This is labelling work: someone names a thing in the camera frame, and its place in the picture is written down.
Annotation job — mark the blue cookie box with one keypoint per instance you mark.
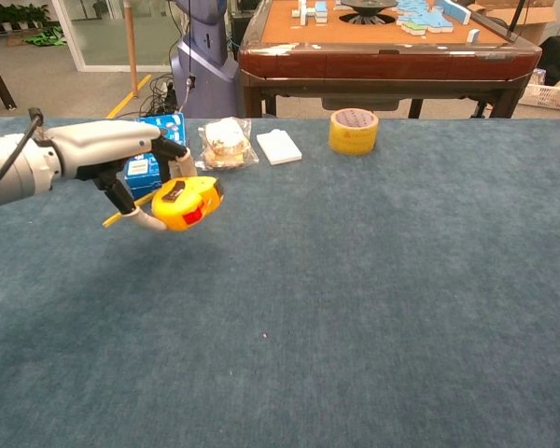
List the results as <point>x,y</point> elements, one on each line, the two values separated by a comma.
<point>142,175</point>

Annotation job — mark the green potted plants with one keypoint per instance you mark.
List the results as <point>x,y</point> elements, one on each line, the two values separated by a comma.
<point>14,18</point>

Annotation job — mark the brown mahjong table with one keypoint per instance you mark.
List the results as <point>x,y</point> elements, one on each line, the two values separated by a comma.
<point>382,63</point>

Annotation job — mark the yellow tape measure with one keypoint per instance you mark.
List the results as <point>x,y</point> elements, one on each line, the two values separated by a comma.
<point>186,205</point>

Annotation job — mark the pile of white-blue mahjong tiles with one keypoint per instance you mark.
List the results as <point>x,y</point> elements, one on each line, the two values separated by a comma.
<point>424,18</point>

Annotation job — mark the blue table mat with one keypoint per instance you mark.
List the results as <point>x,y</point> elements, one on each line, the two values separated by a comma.
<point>336,298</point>

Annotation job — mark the black mahjong table centre disc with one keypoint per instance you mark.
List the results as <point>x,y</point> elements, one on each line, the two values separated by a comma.
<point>368,10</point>

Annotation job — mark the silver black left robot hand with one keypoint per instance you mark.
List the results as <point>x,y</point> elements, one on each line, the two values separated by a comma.
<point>98,144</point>

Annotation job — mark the flat white box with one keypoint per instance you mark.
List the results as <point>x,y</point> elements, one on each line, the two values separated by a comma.
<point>279,147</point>

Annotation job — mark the bread in clear plastic bag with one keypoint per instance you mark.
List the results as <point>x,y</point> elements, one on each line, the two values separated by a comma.
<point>224,142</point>

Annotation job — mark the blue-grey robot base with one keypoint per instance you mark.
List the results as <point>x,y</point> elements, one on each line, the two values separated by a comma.
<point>205,70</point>

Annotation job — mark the stack of white-blue mahjong tiles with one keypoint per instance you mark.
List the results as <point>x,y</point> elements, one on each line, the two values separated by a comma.
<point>310,11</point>

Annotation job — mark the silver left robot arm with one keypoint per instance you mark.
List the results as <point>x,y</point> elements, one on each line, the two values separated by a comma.
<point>23,172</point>

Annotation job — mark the wooden pole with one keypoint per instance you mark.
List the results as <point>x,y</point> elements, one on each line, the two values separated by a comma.
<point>131,51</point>

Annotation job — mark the white plastic basket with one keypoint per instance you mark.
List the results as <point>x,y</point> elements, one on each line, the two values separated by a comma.
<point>550,97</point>

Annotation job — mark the single white-blue mahjong tile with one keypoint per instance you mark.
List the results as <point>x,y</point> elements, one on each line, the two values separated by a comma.
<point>473,35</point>

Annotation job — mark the yellow packing tape roll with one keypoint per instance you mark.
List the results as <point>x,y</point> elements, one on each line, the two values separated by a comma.
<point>352,137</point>

